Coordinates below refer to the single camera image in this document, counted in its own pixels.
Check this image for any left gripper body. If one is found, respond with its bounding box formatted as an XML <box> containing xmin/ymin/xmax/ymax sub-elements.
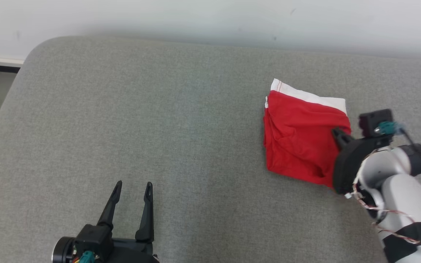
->
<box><xmin>99</xmin><ymin>237</ymin><xmax>160</xmax><ymax>263</ymax></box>

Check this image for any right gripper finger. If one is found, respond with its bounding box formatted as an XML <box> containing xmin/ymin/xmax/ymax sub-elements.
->
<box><xmin>331</xmin><ymin>127</ymin><xmax>355</xmax><ymax>150</ymax></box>

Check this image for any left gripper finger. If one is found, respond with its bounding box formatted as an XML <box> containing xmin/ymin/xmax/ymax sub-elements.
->
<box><xmin>97</xmin><ymin>180</ymin><xmax>122</xmax><ymax>230</ymax></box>
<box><xmin>135</xmin><ymin>182</ymin><xmax>155</xmax><ymax>242</ymax></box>

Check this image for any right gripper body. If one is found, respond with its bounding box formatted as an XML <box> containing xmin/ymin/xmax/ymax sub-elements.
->
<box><xmin>333</xmin><ymin>134</ymin><xmax>394</xmax><ymax>195</ymax></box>

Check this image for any red and white shirt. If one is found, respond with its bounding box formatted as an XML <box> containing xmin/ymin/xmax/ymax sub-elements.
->
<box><xmin>263</xmin><ymin>78</ymin><xmax>352</xmax><ymax>187</ymax></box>

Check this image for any grey fabric sofa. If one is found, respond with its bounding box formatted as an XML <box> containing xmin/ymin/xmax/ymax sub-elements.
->
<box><xmin>0</xmin><ymin>35</ymin><xmax>421</xmax><ymax>263</ymax></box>

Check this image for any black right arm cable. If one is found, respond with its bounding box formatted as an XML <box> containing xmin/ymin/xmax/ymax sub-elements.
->
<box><xmin>375</xmin><ymin>121</ymin><xmax>421</xmax><ymax>187</ymax></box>

